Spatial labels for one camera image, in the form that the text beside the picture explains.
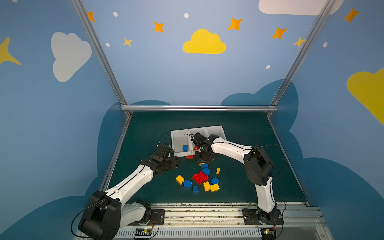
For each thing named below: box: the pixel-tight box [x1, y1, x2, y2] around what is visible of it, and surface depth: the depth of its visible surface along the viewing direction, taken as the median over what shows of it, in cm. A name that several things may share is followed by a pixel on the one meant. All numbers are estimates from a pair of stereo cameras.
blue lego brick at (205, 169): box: [201, 164, 211, 176], surface depth 92 cm
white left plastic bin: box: [171, 128, 194, 158], surface depth 103 cm
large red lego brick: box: [192, 171, 210, 185], surface depth 88 cm
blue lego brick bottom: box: [192, 186, 199, 193], surface depth 84 cm
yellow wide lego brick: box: [210, 183, 220, 193], surface depth 85 cm
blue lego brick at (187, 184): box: [183, 180, 192, 189], surface depth 86 cm
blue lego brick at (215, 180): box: [210, 177, 220, 185], surface depth 88 cm
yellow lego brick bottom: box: [203, 181, 211, 192], surface depth 84 cm
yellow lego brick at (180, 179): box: [175, 174, 185, 185], surface depth 87 cm
